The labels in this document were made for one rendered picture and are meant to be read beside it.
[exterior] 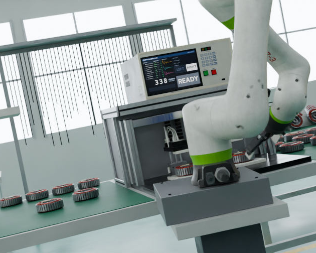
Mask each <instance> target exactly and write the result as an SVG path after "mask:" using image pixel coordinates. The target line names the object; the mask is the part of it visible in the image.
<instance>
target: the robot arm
mask: <svg viewBox="0 0 316 253"><path fill-rule="evenodd" d="M198 2H199V3H200V5H201V6H202V7H203V8H204V9H205V10H206V11H208V12H209V13H210V14H211V15H212V16H213V17H214V18H216V19H217V20H218V21H219V22H220V23H221V24H223V25H224V26H225V27H226V28H228V29H229V30H230V31H231V32H233V33H234V42H233V53H232V62H231V69H230V76H229V82H228V88H227V92H226V94H225V95H219V96H213V97H207V98H201V99H197V100H194V101H192V102H189V103H188V104H186V105H185V106H184V107H183V109H182V115H183V121H184V127H185V132H186V138H187V143H188V148H189V154H190V157H191V159H192V162H193V176H192V179H191V183H192V185H194V186H199V187H200V188H202V187H209V186H214V185H220V184H225V183H231V182H235V181H238V178H239V177H240V172H239V171H238V169H237V168H236V166H235V164H234V162H233V158H232V144H231V140H233V139H245V138H252V137H255V138H254V139H253V140H252V141H251V142H250V143H249V144H248V145H247V147H246V148H245V150H246V153H245V156H246V157H247V158H248V159H249V160H251V158H252V156H253V155H254V153H255V150H256V149H257V148H258V147H259V146H260V145H261V144H262V143H263V142H264V141H267V140H268V139H269V138H270V137H271V139H272V141H273V142H274V143H275V144H277V142H278V141H279V139H280V137H281V136H282V135H285V132H284V131H288V130H289V131H291V130H292V129H291V128H290V126H291V124H292V121H293V120H294V118H295V117H296V115H297V114H299V113H300V112H301V111H302V110H303V109H304V107H305V105H306V101H307V84H308V79H309V75H310V64H309V62H308V60H307V59H306V58H305V57H303V56H302V55H301V54H299V53H298V52H297V51H295V50H294V49H293V48H292V47H291V46H290V45H289V44H288V43H286V42H285V41H284V40H283V39H282V38H281V37H280V36H279V35H278V34H277V33H276V31H275V30H274V29H273V28H272V27H271V26H270V25H269V24H270V15H271V8H272V2H273V0H198ZM267 63H269V64H270V65H271V67H272V68H273V69H274V70H275V71H276V72H277V74H278V83H277V87H276V91H275V94H274V97H273V103H272V105H271V106H269V105H268V91H267ZM264 136H266V137H267V138H265V137H264Z"/></svg>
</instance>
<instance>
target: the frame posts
mask: <svg viewBox="0 0 316 253"><path fill-rule="evenodd" d="M119 126H120V131H121V136H122V141H123V146H124V151H125V156H126V160H127V165H128V170H129V175H130V180H131V184H135V183H136V185H137V186H140V185H144V180H143V175H142V170H141V165H140V160H139V155H138V150H137V145H136V140H135V135H134V130H133V125H132V120H131V118H129V119H123V120H119ZM265 142H266V147H265ZM265 142H263V143H262V144H261V145H260V146H259V147H258V148H257V149H258V154H265V153H268V155H273V154H276V148H275V143H274V142H273V141H272V139H271V137H270V138H269V139H268V140H267V141H265ZM266 148H267V152H266Z"/></svg>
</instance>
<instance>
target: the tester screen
mask: <svg viewBox="0 0 316 253"><path fill-rule="evenodd" d="M192 63H196V64H197V60H196V55H195V51H194V50H193V51H187V52H181V53H175V54H170V55H164V56H158V57H152V58H147V59H142V64H143V69H144V74H145V79H146V84H147V89H148V94H154V93H159V92H164V91H169V90H175V89H180V88H185V87H190V86H195V85H201V83H199V84H194V85H189V86H183V87H178V84H177V79H176V76H180V75H185V74H191V73H196V72H199V71H198V65H197V70H192V71H186V72H181V73H176V72H175V67H176V66H181V65H187V64H192ZM163 78H167V79H168V83H166V84H161V85H155V83H154V80H157V79H163ZM169 84H175V85H176V87H173V88H168V89H163V90H158V91H152V92H150V91H149V88H154V87H159V86H164V85H169Z"/></svg>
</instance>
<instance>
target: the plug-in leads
mask: <svg viewBox="0 0 316 253"><path fill-rule="evenodd" d="M168 127H170V126H168ZM168 127H167V131H166V129H165V127H164V130H165V135H166V139H165V141H166V143H164V145H165V147H168V148H169V142H170V140H169V138H168V133H169V131H170V130H171V129H172V130H173V132H174V134H173V132H172V130H171V132H172V134H173V141H177V140H179V138H178V136H177V133H176V131H175V130H174V129H173V128H171V127H170V128H168ZM168 129H169V131H168ZM175 133H176V134H175Z"/></svg>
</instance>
